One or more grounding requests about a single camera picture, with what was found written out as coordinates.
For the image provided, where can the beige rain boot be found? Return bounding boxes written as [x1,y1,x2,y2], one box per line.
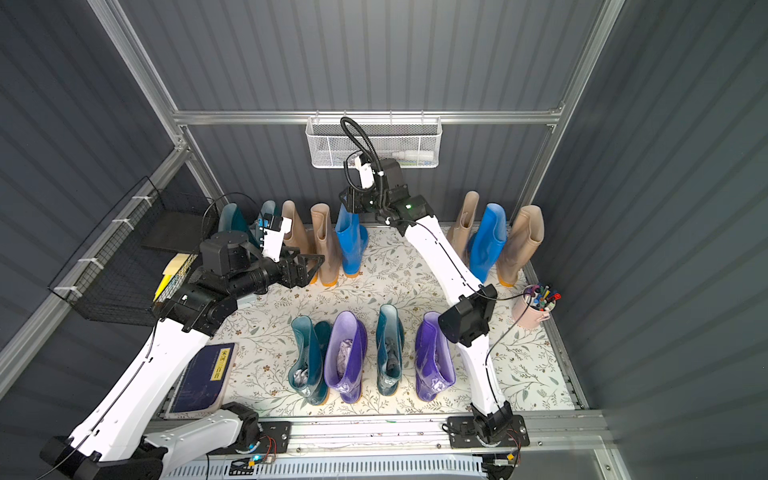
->
[311,203,342,287]
[281,200,317,254]
[496,205,545,287]
[446,190,479,265]

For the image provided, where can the blue rain boot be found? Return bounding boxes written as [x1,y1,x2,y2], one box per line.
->
[335,205,369,278]
[468,203,507,282]

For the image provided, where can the teal rain boot back row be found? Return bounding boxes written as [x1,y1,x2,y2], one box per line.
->
[253,200,276,244]

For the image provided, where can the teal rain boot carried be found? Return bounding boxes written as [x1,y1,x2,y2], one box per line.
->
[218,202,253,241]

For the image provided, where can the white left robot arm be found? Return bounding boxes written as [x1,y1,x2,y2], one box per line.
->
[40,244,324,479]

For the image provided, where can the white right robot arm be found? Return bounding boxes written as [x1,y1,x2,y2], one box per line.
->
[339,186,514,445]

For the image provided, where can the purple rain boot front left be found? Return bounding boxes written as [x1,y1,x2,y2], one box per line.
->
[324,311,367,404]

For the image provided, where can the purple rain boot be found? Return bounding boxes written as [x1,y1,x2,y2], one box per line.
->
[415,311,456,402]
[324,311,367,404]

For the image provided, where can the teal rain boot front left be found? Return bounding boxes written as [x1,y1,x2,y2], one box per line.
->
[288,316,332,406]

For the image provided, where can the teal rain boot front right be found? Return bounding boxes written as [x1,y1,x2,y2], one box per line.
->
[376,304,404,396]

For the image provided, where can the purple rain boot front right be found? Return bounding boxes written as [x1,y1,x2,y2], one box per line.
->
[415,311,456,402]

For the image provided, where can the white tube in basket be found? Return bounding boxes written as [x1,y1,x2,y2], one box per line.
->
[393,150,435,165]

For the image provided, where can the yellow sticky notes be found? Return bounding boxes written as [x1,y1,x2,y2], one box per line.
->
[153,253,198,303]

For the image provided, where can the dark blue book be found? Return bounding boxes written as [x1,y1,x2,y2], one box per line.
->
[163,342,238,420]

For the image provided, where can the pink pen cup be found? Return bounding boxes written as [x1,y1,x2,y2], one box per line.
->
[512,284,562,330]

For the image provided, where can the white vent grille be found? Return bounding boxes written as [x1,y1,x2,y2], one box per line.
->
[165,455,487,479]

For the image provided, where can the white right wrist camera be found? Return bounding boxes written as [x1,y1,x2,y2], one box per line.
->
[353,156,375,190]

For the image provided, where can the white wire wall basket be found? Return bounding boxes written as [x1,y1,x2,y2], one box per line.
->
[305,117,443,169]

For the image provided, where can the black corrugated cable hose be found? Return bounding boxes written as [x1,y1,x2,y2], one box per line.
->
[340,116,385,193]

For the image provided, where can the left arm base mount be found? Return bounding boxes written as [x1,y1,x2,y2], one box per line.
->
[211,420,293,455]

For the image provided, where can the black wire side basket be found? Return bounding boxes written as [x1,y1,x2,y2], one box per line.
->
[48,177,219,326]

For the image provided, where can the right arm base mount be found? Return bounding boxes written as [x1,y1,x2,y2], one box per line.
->
[441,401,530,449]

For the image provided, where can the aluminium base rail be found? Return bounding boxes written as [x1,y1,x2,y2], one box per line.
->
[261,410,614,458]

